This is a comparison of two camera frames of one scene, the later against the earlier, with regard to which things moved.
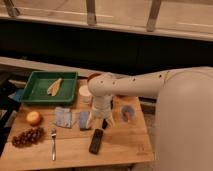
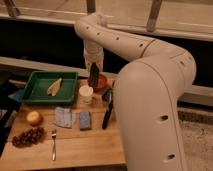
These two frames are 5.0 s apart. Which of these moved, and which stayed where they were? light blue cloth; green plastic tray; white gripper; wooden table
Moved: white gripper
Stayed: green plastic tray; light blue cloth; wooden table
